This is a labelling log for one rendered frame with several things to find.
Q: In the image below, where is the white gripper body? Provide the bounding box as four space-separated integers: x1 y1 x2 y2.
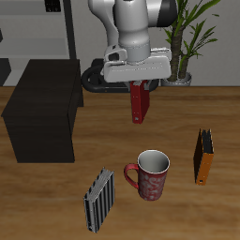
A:
100 47 173 83

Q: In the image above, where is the orange book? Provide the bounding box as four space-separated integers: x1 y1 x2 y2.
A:
192 127 216 187

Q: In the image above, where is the black and white striped book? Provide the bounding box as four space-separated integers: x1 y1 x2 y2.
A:
82 167 116 233

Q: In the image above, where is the green pot plant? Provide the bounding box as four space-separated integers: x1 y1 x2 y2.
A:
160 0 221 87

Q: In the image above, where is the dark wooden cabinet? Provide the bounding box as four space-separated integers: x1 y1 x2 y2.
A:
0 58 84 164

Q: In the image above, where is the red patterned mug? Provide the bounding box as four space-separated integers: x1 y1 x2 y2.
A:
123 149 172 202

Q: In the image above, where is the white bookshelf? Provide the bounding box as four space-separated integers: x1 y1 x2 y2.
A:
0 0 78 60

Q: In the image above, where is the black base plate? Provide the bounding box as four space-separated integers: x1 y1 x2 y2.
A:
81 57 160 94

